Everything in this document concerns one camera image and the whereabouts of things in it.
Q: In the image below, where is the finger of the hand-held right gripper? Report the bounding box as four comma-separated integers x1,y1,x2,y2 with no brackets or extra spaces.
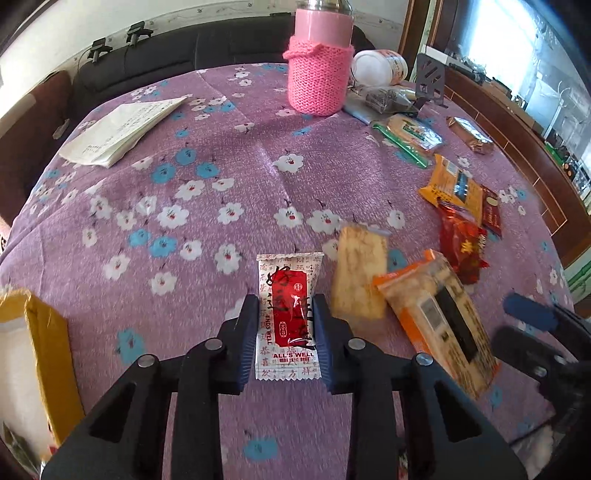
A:
492,325,574,385
503,293,591,352

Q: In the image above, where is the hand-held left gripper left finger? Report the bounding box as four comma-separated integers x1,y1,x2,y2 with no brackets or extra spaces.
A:
41,294,262,480

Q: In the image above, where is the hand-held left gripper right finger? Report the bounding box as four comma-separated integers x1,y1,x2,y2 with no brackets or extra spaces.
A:
311,294,527,480

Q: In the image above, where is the white red candy packet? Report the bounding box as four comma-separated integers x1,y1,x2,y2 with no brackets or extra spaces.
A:
255,253,325,381

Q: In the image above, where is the beige cracker packet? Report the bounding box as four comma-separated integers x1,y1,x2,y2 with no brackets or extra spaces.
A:
330,224,391,320

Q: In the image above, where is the yellow edged cracker packet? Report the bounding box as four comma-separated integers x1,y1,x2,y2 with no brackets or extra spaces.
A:
373,249,502,400

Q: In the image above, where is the yellow cardboard box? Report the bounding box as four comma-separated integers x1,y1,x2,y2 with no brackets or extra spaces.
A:
0,288,87,462

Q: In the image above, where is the green patterned bag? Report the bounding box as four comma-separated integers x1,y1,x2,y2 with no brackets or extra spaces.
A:
566,258,591,306

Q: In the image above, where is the red candy packet round logo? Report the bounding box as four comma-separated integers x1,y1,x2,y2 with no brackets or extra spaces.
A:
450,240,491,285

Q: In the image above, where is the shiny red candy packet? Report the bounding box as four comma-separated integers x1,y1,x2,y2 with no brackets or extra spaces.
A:
438,203,486,259

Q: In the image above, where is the dark red snack packet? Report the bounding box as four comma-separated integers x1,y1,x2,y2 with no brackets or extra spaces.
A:
480,185,505,241

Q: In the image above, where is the purple floral tablecloth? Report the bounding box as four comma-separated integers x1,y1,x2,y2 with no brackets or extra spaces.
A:
0,62,578,480

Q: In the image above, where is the orange snack packet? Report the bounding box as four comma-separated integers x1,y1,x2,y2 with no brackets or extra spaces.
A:
419,154,485,217

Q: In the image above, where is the wooden brick pattern cabinet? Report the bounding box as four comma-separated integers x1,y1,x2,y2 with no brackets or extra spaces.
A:
443,65,591,271

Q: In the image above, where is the brown foil packet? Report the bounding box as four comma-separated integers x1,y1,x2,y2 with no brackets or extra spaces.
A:
445,116,496,155

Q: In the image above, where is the round cracker packet green label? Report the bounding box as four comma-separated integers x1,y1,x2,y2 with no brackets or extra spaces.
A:
372,114,446,169

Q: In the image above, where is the white paper notebook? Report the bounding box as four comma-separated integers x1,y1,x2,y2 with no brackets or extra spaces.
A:
59,96,189,168

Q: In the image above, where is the clear plastic bag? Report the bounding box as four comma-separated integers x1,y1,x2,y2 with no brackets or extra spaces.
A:
344,87,419,125

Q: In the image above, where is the black phone stand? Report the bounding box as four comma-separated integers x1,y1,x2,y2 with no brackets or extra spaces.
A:
413,53,450,112

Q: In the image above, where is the window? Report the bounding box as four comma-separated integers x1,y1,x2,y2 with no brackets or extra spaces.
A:
450,0,591,155

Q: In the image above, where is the pink thermos with knit sleeve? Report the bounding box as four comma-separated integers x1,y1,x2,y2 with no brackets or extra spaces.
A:
283,0,355,116

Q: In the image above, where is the white jar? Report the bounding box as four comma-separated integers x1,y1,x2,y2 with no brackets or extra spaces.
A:
352,48,409,88

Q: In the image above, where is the black sofa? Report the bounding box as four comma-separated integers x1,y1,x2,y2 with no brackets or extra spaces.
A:
71,16,377,108

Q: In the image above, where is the brown leather chair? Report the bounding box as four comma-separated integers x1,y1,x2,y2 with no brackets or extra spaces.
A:
0,71,75,228

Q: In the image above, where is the wooden door frame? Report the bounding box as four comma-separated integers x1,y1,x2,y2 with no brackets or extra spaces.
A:
397,0,459,61

